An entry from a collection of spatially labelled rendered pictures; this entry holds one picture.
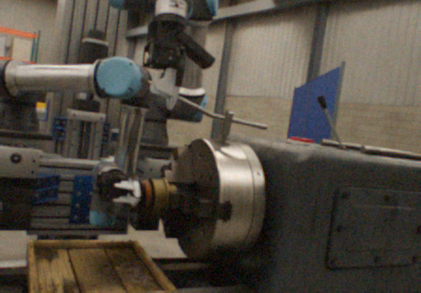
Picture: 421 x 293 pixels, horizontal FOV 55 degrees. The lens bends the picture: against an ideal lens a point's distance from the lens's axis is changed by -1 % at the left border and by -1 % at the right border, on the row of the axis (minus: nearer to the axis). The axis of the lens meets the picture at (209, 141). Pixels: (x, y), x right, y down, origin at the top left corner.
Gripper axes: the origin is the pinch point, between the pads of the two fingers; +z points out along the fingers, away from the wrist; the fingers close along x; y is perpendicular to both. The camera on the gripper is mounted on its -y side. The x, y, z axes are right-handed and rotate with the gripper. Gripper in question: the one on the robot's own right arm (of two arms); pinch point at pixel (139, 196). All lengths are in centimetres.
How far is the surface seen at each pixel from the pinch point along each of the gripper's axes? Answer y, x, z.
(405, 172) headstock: -67, 14, 18
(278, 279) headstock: -31.5, -14.7, 16.5
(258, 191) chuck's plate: -25.8, 5.2, 11.3
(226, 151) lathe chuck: -19.2, 13.4, 4.6
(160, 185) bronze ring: -5.0, 3.0, -0.5
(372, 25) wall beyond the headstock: -872, 360, -827
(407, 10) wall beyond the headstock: -892, 391, -728
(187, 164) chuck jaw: -13.7, 8.0, -6.0
